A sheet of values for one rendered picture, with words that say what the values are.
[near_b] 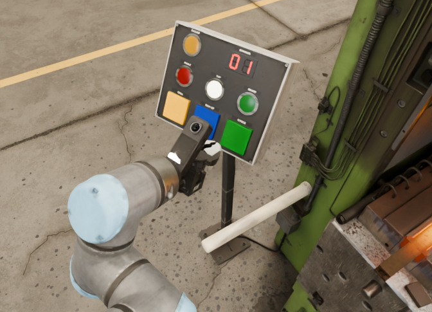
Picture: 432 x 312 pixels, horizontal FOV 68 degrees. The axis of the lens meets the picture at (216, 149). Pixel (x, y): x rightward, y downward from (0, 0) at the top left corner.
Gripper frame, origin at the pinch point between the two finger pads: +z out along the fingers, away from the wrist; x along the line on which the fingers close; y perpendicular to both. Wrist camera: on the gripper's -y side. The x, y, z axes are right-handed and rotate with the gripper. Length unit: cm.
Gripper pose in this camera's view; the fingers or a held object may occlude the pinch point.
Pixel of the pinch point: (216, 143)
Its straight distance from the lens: 75.3
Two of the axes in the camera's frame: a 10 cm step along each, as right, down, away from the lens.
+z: 4.8, -2.4, 8.4
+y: -2.8, 8.7, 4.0
